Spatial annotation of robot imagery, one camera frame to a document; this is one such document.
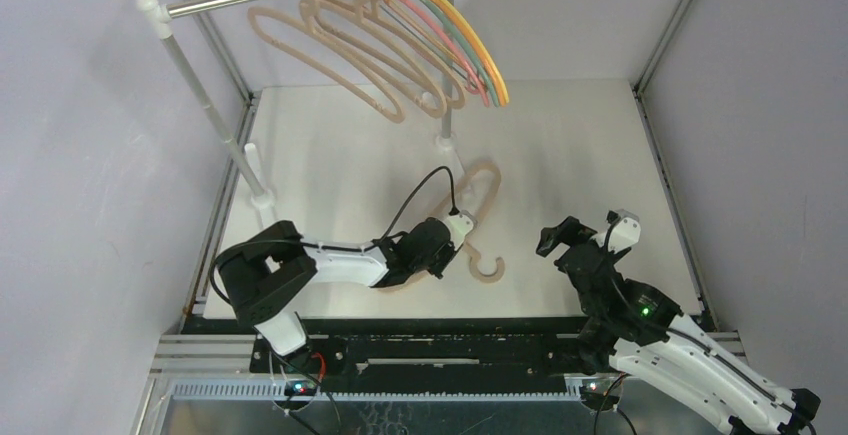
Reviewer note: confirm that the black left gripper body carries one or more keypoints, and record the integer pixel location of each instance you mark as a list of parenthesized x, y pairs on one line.
[(437, 263)]

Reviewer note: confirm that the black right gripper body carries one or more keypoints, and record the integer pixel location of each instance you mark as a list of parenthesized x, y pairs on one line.
[(577, 251)]

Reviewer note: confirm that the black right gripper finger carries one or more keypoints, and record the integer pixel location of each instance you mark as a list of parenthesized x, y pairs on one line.
[(550, 238), (572, 232)]

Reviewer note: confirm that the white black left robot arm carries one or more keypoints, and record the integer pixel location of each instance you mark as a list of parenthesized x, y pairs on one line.
[(264, 274)]

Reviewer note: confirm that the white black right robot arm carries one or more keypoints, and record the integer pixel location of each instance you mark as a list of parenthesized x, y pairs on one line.
[(635, 329)]

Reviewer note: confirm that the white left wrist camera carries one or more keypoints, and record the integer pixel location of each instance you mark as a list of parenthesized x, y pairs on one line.
[(460, 226)]

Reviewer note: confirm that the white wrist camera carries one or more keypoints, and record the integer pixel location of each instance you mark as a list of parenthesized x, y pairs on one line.
[(460, 226), (622, 233)]

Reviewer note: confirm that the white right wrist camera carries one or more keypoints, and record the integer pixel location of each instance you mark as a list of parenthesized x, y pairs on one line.
[(622, 233)]

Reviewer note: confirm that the right rack post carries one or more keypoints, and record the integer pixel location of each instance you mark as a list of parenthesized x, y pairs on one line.
[(444, 139)]

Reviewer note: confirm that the rack post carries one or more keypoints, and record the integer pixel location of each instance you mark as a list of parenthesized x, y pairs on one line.
[(246, 157), (444, 139)]

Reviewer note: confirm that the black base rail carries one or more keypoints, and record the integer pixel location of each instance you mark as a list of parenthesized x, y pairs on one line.
[(490, 357)]

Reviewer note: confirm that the left rack post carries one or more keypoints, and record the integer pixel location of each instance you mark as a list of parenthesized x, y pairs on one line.
[(246, 157)]

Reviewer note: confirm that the aluminium frame rail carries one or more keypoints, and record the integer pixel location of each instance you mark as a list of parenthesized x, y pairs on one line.
[(218, 379)]

